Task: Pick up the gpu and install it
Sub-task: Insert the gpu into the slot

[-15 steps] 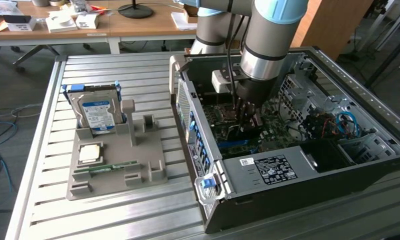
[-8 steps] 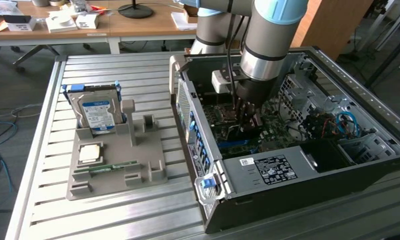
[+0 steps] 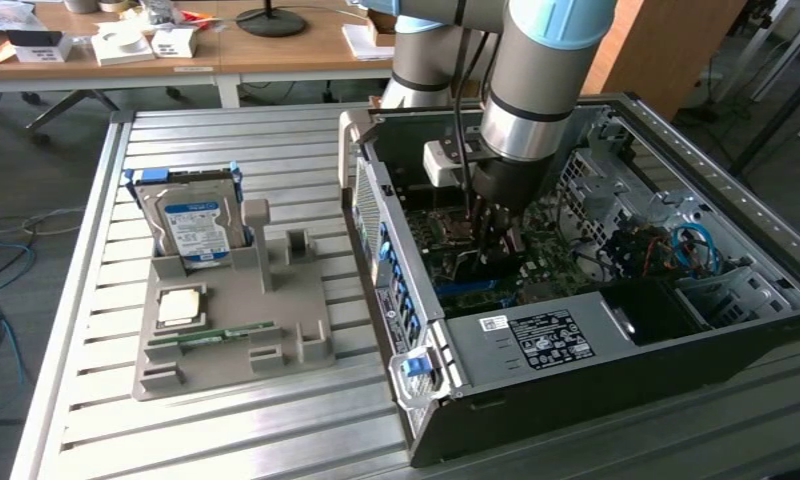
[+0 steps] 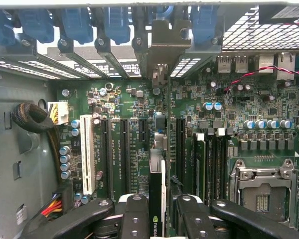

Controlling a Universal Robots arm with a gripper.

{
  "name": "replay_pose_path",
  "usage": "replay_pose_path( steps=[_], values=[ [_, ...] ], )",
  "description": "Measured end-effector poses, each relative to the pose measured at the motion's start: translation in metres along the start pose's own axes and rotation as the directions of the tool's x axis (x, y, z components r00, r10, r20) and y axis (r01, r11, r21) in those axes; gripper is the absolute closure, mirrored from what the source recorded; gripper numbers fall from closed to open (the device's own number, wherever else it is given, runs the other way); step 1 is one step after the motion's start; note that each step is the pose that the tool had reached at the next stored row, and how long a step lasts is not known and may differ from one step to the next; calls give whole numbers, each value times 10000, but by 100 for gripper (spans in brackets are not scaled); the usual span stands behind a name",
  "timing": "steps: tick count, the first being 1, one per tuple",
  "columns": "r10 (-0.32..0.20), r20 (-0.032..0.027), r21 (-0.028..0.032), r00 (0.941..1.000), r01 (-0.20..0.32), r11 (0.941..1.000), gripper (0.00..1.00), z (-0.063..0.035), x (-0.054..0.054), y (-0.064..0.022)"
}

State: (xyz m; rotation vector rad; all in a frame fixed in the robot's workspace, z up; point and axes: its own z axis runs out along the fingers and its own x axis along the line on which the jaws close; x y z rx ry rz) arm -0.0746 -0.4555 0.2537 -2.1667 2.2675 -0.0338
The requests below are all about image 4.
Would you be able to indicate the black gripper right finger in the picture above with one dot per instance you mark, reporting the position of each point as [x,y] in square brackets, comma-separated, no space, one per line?
[196,221]

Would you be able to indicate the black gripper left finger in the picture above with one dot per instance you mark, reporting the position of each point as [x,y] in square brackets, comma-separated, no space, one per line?
[134,219]

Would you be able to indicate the dark installed RAM stick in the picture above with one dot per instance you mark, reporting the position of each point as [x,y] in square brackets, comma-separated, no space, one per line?
[199,169]

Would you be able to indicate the long dark expansion slot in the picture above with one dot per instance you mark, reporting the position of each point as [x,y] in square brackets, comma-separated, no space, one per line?
[124,159]
[106,159]
[181,149]

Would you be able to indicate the metal CPU socket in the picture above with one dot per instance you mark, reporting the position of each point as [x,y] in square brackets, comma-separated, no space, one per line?
[261,184]

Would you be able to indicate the white PCI expansion slot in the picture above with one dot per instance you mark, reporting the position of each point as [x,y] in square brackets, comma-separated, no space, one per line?
[87,154]

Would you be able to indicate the short dark expansion slot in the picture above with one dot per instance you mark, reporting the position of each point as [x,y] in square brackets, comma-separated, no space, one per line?
[143,132]

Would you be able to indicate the green motherboard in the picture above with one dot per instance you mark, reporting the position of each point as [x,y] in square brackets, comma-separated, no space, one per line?
[129,99]

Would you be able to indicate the white power connector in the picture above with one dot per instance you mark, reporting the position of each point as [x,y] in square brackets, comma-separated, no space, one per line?
[62,112]

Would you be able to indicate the grey power supply unit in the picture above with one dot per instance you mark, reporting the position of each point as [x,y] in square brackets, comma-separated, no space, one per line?
[5,149]

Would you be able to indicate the metal USB port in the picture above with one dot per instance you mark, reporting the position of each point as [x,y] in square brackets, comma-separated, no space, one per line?
[224,64]
[241,64]

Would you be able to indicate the metal rear port block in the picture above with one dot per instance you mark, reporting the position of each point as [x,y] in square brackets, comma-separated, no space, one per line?
[286,66]
[266,63]

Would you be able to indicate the open black PC case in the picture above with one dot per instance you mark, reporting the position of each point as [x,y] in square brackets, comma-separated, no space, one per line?
[64,3]

